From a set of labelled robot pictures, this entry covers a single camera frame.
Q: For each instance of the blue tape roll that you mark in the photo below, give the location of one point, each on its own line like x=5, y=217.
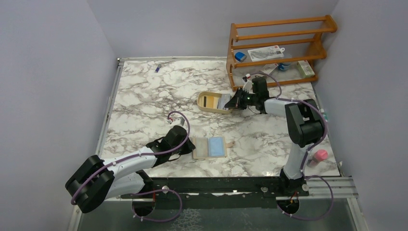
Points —
x=284, y=66

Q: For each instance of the card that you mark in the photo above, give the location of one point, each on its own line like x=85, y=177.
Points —
x=223, y=101

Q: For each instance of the wooden shelf rack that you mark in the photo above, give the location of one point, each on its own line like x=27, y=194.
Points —
x=315, y=50

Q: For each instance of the green white small box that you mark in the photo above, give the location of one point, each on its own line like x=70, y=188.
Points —
x=305, y=69

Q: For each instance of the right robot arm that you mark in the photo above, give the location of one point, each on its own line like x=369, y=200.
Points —
x=305, y=124

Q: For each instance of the small purple marker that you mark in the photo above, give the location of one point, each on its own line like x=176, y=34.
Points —
x=158, y=68

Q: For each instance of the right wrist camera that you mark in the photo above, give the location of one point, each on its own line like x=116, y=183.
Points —
x=247, y=82

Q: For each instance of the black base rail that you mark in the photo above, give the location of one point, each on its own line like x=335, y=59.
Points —
x=218, y=192

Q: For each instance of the blue stamp block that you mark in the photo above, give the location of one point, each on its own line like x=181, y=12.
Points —
x=240, y=56

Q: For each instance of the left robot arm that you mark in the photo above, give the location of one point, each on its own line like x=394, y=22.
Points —
x=99, y=179

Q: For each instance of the beige card holder wallet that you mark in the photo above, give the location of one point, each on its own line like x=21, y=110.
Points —
x=214, y=147

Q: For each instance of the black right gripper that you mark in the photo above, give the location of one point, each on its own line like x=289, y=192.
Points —
x=240, y=99

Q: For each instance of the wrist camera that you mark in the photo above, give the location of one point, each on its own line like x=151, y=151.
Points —
x=247, y=82
x=179, y=121

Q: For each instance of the pink bottle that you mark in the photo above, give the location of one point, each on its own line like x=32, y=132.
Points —
x=317, y=157

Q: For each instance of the white printed package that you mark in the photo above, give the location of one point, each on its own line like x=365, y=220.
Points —
x=266, y=53

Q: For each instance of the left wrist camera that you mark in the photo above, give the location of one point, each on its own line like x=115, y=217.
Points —
x=179, y=121

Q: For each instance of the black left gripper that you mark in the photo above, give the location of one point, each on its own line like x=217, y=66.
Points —
x=184, y=145

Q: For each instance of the green white pen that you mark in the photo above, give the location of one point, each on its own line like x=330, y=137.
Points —
x=324, y=114

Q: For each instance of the beige oval tray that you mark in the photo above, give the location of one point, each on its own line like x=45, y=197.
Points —
x=207, y=101

